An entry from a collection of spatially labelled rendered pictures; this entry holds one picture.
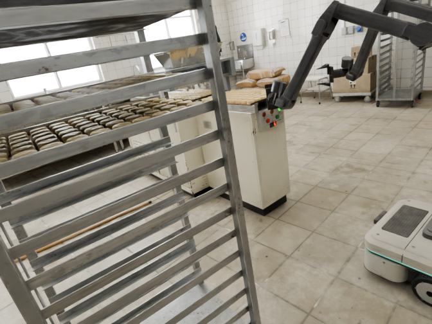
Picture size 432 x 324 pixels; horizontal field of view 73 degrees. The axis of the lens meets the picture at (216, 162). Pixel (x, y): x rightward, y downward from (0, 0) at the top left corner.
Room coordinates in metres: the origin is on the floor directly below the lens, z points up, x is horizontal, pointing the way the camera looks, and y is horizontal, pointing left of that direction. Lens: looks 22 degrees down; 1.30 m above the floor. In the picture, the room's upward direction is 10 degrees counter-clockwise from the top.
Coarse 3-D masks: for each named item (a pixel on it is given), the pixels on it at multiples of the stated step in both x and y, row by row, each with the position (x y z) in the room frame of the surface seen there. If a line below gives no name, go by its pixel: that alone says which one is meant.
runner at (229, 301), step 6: (234, 294) 0.85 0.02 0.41; (240, 294) 0.84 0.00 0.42; (228, 300) 0.81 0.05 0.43; (234, 300) 0.82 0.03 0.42; (222, 306) 0.79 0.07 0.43; (228, 306) 0.80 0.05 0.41; (210, 312) 0.79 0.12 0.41; (216, 312) 0.77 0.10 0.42; (204, 318) 0.75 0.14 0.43; (210, 318) 0.76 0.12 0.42
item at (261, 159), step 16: (208, 112) 2.32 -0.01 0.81; (240, 112) 2.00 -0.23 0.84; (208, 128) 2.35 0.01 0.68; (240, 128) 2.02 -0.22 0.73; (256, 128) 1.94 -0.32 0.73; (272, 128) 2.02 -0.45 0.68; (208, 144) 2.38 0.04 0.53; (240, 144) 2.04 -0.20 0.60; (256, 144) 1.93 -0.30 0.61; (272, 144) 2.02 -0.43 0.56; (208, 160) 2.42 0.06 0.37; (240, 160) 2.06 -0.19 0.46; (256, 160) 1.92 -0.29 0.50; (272, 160) 2.01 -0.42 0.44; (208, 176) 2.46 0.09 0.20; (224, 176) 2.26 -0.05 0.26; (240, 176) 2.08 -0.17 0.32; (256, 176) 1.93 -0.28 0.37; (272, 176) 1.99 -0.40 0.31; (288, 176) 2.10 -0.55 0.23; (256, 192) 1.95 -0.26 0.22; (272, 192) 1.98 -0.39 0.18; (288, 192) 2.09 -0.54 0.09; (256, 208) 2.02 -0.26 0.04; (272, 208) 2.01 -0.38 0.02
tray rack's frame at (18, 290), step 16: (0, 192) 0.89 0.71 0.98; (0, 224) 0.69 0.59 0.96; (0, 240) 0.51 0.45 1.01; (0, 256) 0.51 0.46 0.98; (32, 256) 0.89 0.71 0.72; (0, 272) 0.50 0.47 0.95; (16, 272) 0.51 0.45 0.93; (16, 288) 0.51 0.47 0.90; (48, 288) 0.89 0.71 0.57; (192, 288) 1.19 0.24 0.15; (208, 288) 1.17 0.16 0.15; (16, 304) 0.50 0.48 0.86; (32, 304) 0.51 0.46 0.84; (176, 304) 1.11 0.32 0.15; (208, 304) 1.07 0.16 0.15; (32, 320) 0.50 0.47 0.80; (144, 320) 1.05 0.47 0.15; (160, 320) 1.03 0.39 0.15; (192, 320) 1.00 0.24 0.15; (224, 320) 0.97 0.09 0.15; (240, 320) 0.95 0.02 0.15
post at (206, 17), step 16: (208, 0) 0.83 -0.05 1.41; (208, 16) 0.83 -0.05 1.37; (208, 32) 0.83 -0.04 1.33; (208, 48) 0.83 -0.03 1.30; (208, 64) 0.84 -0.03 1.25; (224, 96) 0.84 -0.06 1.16; (224, 112) 0.83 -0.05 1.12; (224, 128) 0.83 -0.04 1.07; (224, 144) 0.83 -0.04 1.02; (224, 160) 0.84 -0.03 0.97; (240, 192) 0.84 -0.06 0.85; (240, 208) 0.83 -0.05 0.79; (240, 224) 0.83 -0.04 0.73; (240, 240) 0.83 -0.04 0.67; (240, 256) 0.84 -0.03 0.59; (256, 304) 0.84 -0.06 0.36; (256, 320) 0.83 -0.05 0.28
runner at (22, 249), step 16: (176, 176) 0.76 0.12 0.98; (192, 176) 0.79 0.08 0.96; (144, 192) 0.71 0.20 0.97; (160, 192) 0.73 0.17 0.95; (112, 208) 0.66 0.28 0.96; (128, 208) 0.68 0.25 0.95; (64, 224) 0.60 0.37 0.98; (80, 224) 0.62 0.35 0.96; (32, 240) 0.56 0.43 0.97; (48, 240) 0.58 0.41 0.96; (16, 256) 0.54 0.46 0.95
